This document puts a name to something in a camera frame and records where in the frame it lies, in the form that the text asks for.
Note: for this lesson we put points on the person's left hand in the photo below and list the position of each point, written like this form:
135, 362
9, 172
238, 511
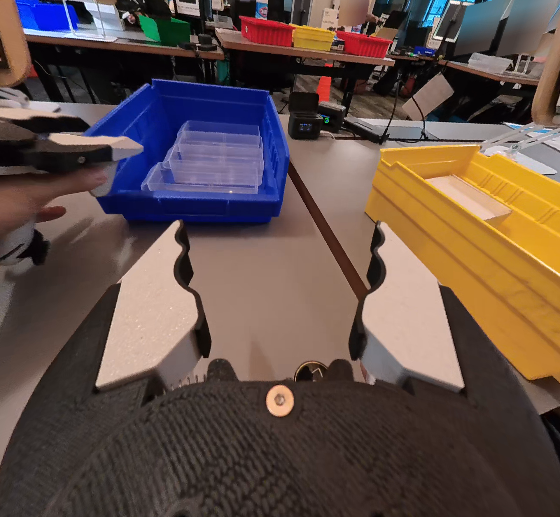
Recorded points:
39, 198

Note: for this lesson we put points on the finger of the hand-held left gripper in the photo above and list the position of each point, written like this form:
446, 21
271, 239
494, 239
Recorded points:
113, 147
30, 114

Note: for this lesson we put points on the small blue plastic bin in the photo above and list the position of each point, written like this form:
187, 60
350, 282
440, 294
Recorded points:
48, 16

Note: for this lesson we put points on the clear acrylic stand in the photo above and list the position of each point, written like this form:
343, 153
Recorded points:
87, 31

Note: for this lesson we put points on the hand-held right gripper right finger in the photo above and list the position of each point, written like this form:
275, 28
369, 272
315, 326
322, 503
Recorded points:
407, 324

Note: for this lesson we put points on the small yellow plastic bin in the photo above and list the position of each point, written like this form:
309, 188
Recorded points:
313, 38

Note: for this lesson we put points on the red plastic bin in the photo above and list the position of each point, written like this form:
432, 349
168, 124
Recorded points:
363, 44
267, 31

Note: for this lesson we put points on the large blue plastic bin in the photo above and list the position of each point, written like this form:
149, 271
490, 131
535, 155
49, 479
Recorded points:
144, 132

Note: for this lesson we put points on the white sheet board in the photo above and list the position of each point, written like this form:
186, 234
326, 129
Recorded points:
431, 95

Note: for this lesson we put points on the clear plastic container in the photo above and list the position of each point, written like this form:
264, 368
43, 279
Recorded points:
490, 62

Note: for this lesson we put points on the black power adapters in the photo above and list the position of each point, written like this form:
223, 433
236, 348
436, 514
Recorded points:
203, 42

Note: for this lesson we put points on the green plastic bin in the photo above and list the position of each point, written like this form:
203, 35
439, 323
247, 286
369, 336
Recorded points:
170, 31

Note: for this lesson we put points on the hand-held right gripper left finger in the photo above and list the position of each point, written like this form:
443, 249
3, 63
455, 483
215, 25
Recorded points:
148, 307

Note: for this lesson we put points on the white desk stand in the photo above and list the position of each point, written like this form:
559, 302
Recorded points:
529, 160

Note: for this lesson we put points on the black power bank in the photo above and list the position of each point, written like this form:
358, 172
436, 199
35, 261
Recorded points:
334, 115

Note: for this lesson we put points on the wooden edged table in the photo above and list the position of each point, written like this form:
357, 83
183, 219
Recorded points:
131, 47
271, 49
490, 74

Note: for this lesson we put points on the wipes canister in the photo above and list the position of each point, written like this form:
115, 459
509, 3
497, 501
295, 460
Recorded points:
261, 7

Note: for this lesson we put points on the white carton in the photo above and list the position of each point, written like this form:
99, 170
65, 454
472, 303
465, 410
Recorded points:
330, 18

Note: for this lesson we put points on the white device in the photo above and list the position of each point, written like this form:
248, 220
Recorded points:
107, 16

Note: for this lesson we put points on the large yellow plastic bin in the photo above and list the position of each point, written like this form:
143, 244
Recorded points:
459, 263

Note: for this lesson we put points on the cardboard divider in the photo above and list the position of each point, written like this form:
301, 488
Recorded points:
547, 80
11, 23

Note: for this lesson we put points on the black charging case with display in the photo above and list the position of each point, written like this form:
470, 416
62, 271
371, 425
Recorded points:
304, 108

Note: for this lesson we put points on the orange cone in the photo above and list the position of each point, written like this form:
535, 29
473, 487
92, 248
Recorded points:
323, 88

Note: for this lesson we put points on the grey upright tablet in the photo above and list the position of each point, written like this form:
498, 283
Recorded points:
302, 7

